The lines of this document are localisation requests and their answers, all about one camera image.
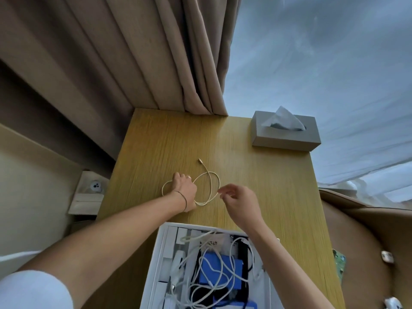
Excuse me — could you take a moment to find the person's right hand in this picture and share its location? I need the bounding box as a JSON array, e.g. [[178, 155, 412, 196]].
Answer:
[[218, 184, 268, 234]]

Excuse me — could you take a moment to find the person's left hand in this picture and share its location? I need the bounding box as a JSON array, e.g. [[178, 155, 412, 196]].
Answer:
[[170, 172, 197, 212]]

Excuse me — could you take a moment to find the thin cable gold plug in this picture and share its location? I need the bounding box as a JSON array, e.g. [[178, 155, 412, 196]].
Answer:
[[161, 158, 222, 206]]

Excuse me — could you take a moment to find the clear packet orange print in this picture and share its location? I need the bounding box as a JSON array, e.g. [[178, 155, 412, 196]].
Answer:
[[199, 234, 231, 253]]

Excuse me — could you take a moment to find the long white charging cable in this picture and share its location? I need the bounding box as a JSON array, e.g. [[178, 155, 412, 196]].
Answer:
[[167, 230, 255, 309]]

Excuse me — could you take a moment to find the short white cable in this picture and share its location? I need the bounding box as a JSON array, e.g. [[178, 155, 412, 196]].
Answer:
[[186, 238, 255, 309]]

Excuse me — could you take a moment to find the white charger blue print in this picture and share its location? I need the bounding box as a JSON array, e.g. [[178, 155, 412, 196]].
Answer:
[[170, 251, 186, 284]]

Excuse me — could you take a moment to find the blue power bank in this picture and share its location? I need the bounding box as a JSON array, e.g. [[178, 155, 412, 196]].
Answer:
[[198, 252, 244, 285]]

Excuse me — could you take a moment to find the white cardboard box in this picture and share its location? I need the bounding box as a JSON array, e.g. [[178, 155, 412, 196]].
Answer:
[[140, 221, 284, 309]]

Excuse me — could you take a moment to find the black power adapter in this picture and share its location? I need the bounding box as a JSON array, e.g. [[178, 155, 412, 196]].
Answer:
[[190, 285, 219, 307]]

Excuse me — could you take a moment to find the blue and white small box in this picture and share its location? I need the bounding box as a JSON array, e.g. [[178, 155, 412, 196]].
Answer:
[[212, 299, 251, 309]]

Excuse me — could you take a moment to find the person's left forearm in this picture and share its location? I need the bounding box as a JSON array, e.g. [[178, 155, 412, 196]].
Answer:
[[18, 191, 187, 309]]

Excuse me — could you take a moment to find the person's right forearm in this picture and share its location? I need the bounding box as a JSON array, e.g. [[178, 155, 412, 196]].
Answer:
[[248, 225, 335, 309]]

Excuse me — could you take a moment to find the wooden table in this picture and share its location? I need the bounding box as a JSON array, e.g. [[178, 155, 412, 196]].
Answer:
[[59, 108, 345, 309]]

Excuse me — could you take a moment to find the grey tissue box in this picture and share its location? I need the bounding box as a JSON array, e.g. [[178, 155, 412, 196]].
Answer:
[[251, 110, 322, 152]]

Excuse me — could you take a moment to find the white tissue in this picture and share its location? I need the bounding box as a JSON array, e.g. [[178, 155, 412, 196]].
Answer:
[[261, 106, 306, 131]]

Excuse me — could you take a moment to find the green patterned phone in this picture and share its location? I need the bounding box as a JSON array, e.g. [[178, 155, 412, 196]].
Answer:
[[332, 249, 347, 284]]

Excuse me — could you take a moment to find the brown leather chair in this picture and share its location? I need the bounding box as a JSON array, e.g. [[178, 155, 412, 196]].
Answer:
[[318, 188, 412, 309]]

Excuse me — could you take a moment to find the beige curtain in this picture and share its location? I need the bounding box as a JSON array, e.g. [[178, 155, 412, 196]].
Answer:
[[0, 0, 242, 177]]

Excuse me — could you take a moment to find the white sheer curtain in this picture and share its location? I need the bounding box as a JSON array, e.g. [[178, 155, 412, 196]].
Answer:
[[222, 0, 412, 203]]

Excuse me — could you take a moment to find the white game controller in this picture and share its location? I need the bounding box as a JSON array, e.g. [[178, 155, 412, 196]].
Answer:
[[383, 296, 403, 309]]

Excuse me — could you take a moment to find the white shirt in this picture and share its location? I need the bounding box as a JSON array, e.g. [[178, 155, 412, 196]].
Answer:
[[0, 270, 75, 309]]

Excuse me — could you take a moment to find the thin wrist bracelet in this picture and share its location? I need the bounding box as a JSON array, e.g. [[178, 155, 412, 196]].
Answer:
[[173, 190, 188, 212]]

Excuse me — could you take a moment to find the wall socket panel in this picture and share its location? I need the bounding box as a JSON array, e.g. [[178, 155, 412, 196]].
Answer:
[[68, 171, 110, 215]]

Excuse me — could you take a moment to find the thick white cord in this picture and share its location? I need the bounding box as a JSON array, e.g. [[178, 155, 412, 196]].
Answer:
[[0, 251, 42, 263]]

